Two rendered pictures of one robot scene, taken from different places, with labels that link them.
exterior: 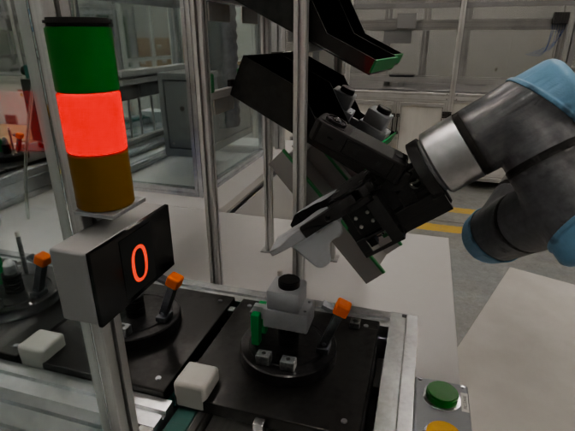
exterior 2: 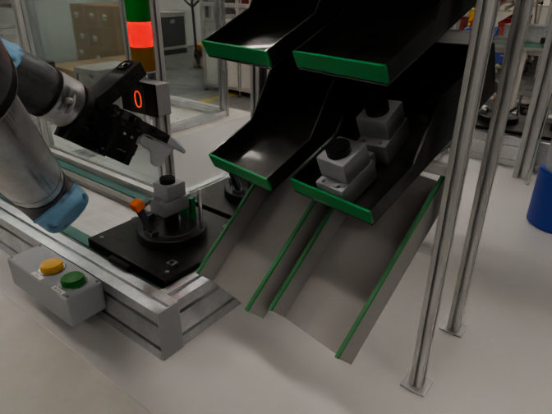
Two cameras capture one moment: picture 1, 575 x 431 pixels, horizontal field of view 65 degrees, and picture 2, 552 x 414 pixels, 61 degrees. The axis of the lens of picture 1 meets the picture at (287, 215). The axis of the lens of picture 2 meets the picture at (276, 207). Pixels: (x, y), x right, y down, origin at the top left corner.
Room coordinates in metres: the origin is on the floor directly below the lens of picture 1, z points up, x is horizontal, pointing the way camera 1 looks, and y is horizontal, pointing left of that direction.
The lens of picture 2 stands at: (1.04, -0.72, 1.45)
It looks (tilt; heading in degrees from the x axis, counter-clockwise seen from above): 26 degrees down; 111
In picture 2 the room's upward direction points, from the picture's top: straight up
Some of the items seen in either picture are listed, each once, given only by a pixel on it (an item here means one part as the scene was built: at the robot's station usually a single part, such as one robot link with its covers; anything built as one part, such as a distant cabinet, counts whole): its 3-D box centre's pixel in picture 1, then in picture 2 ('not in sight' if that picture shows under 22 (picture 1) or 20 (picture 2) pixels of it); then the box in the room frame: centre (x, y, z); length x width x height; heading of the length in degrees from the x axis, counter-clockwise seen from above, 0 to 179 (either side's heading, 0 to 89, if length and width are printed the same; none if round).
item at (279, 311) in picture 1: (281, 299); (172, 192); (0.54, 0.01, 1.06); 0.08 x 0.04 x 0.07; 73
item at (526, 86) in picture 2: not in sight; (515, 85); (1.62, 5.30, 0.36); 0.60 x 0.40 x 0.15; 164
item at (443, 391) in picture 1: (441, 396); (73, 281); (0.46, -0.20, 0.96); 0.04 x 0.04 x 0.02
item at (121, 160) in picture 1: (102, 177); (143, 58); (0.39, 0.17, 1.28); 0.05 x 0.05 x 0.05
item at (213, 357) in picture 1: (288, 358); (172, 237); (0.53, 0.00, 0.96); 0.24 x 0.24 x 0.02; 73
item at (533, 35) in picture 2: not in sight; (525, 33); (1.61, 5.45, 0.90); 0.40 x 0.31 x 0.17; 162
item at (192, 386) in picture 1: (197, 386); not in sight; (0.47, 0.12, 0.97); 0.05 x 0.05 x 0.04; 73
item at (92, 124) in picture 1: (93, 121); (140, 34); (0.39, 0.17, 1.33); 0.05 x 0.05 x 0.05
